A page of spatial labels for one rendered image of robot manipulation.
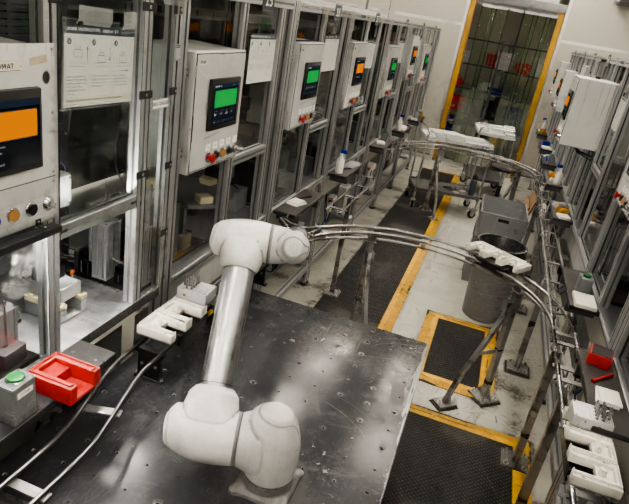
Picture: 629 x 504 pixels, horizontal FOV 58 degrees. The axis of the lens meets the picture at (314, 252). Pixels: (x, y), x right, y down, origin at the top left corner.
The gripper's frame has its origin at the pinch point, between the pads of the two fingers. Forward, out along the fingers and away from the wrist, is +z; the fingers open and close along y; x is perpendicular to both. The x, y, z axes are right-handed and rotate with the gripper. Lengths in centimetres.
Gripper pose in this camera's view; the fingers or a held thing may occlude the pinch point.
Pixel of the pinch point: (301, 220)
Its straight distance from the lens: 276.2
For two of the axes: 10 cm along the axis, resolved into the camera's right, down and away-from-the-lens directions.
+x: 2.5, -8.9, -3.9
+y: 9.7, 2.5, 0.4
